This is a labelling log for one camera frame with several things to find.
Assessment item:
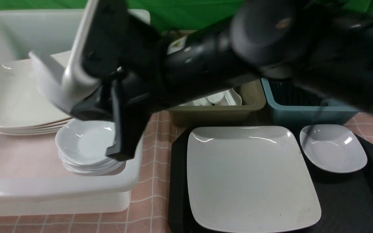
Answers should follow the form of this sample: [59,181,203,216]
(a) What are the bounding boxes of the blue plastic chopstick bin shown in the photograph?
[261,79,358,128]

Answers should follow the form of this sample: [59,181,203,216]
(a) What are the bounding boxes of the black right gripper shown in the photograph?
[72,0,174,161]

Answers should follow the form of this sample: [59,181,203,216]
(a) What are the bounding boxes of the top stacked white square plate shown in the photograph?
[0,59,70,128]

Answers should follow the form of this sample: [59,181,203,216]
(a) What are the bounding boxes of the bottom stacked white plate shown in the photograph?
[0,127,62,136]

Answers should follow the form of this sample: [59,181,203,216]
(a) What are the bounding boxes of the bundle of black chopsticks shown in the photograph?
[268,81,328,106]

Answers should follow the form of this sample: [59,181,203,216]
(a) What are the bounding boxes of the pile of white spoons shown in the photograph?
[181,89,243,106]

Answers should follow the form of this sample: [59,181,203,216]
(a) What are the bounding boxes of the olive plastic spoon bin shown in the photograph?
[169,80,266,127]

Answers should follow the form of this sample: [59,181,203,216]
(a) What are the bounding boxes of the pink checked tablecloth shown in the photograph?
[0,110,373,233]

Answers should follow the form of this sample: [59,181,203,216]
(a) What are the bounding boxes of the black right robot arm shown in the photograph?
[62,0,373,161]

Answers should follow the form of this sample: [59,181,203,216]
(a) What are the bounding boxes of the small white bowl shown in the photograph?
[299,124,368,174]

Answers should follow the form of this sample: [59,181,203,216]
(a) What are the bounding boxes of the lower stacked white bowls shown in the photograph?
[58,152,126,176]

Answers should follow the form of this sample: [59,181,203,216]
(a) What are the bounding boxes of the white square rice plate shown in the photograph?
[186,126,322,233]

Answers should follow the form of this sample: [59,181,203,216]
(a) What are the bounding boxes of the large white plastic tub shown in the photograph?
[0,9,143,216]

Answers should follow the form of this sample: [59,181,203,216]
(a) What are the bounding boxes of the green backdrop cloth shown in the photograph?
[0,0,373,33]

